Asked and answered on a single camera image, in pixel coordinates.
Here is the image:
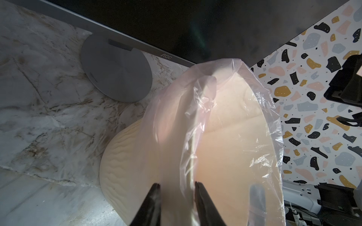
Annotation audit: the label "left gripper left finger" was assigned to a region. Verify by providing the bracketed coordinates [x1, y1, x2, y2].
[130, 183, 161, 226]

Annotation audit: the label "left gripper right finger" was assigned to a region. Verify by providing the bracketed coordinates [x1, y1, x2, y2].
[195, 182, 226, 226]

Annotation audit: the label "cream waste bin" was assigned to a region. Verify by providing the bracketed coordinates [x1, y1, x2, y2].
[99, 73, 283, 226]

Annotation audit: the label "clear plastic bin liner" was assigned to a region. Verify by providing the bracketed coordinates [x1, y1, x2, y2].
[135, 58, 286, 226]

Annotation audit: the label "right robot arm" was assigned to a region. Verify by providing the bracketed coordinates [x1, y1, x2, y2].
[324, 55, 362, 108]

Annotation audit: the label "grey round monitor base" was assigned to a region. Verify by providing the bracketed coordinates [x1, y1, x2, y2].
[80, 34, 153, 103]

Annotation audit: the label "black flat monitor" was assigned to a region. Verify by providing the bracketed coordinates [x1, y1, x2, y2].
[15, 1, 344, 66]

